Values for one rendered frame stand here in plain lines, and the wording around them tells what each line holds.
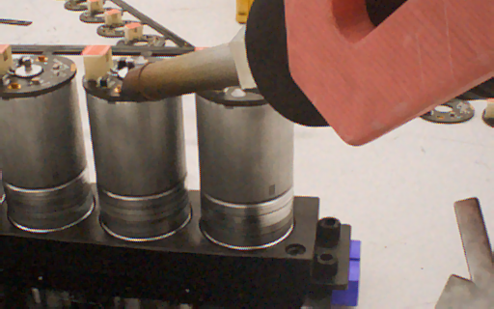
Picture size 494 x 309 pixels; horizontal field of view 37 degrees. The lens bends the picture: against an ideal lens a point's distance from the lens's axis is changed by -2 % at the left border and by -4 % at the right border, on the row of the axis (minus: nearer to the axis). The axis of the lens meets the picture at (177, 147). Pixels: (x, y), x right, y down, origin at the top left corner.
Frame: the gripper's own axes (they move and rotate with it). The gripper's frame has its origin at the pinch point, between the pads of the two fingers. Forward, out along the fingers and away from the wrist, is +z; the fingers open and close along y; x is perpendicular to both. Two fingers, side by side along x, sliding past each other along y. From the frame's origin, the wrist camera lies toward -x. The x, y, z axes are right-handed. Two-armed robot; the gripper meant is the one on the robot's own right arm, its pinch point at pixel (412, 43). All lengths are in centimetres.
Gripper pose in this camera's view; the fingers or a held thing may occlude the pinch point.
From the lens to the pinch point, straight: 10.3
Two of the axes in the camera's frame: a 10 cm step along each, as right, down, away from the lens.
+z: -1.9, 6.1, 7.7
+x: 5.0, 7.4, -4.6
